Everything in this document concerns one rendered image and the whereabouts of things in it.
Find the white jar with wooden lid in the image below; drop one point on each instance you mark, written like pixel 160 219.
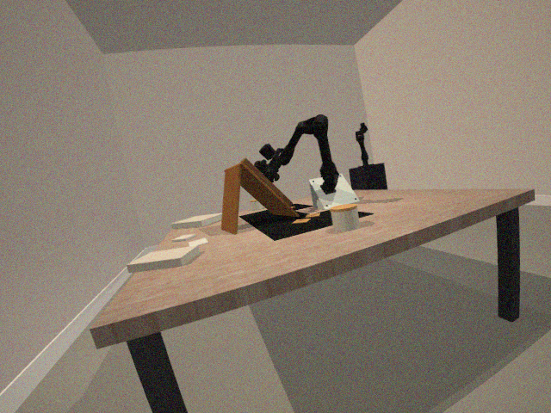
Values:
pixel 255 205
pixel 345 217

